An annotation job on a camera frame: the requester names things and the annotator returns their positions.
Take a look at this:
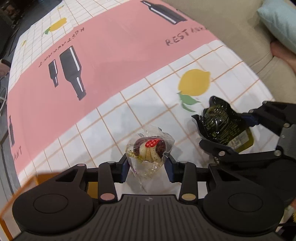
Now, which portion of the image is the black seaweed snack pack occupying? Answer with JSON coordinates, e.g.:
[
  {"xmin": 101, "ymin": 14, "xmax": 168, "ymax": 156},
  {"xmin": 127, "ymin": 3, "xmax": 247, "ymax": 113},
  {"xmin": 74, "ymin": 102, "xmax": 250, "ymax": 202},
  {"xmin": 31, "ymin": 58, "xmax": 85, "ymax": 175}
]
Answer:
[{"xmin": 192, "ymin": 96, "xmax": 254, "ymax": 153}]

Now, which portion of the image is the patterned tablecloth mat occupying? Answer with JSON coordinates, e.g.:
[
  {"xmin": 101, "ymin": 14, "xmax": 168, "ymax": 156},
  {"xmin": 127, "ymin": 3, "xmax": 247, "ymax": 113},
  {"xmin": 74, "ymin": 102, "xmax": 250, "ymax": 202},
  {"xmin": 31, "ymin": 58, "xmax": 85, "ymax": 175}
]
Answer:
[{"xmin": 7, "ymin": 1, "xmax": 273, "ymax": 184}]

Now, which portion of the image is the orange storage box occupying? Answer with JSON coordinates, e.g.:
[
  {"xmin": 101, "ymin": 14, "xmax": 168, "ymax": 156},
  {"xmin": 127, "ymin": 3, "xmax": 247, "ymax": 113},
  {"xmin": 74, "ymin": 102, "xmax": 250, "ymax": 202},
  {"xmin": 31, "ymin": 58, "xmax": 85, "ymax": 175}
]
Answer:
[{"xmin": 1, "ymin": 169, "xmax": 96, "ymax": 240}]

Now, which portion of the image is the bare foot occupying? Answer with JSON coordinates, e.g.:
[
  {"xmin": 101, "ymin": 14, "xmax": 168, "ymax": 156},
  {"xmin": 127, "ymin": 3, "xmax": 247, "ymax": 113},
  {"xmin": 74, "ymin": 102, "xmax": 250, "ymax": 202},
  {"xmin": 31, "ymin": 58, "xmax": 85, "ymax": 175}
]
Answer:
[{"xmin": 270, "ymin": 41, "xmax": 296, "ymax": 73}]

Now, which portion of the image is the beige sofa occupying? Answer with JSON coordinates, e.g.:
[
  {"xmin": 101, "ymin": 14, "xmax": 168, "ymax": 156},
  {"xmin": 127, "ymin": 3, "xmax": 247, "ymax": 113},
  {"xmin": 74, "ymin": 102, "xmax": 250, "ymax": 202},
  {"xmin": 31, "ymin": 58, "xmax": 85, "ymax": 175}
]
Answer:
[{"xmin": 167, "ymin": 1, "xmax": 295, "ymax": 103}]

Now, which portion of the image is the light blue cushion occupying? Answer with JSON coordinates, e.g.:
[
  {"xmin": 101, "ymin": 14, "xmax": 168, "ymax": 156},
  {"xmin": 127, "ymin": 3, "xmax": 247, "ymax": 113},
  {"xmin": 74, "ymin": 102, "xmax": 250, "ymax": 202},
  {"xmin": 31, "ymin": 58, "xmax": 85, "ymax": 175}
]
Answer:
[{"xmin": 257, "ymin": 1, "xmax": 295, "ymax": 53}]

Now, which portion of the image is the small cake clear pack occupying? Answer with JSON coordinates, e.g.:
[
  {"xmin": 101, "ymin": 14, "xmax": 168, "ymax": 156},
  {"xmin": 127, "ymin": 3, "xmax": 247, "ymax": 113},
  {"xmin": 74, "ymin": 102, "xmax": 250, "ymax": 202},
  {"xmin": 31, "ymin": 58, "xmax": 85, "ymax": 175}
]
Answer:
[{"xmin": 125, "ymin": 126, "xmax": 175, "ymax": 192}]

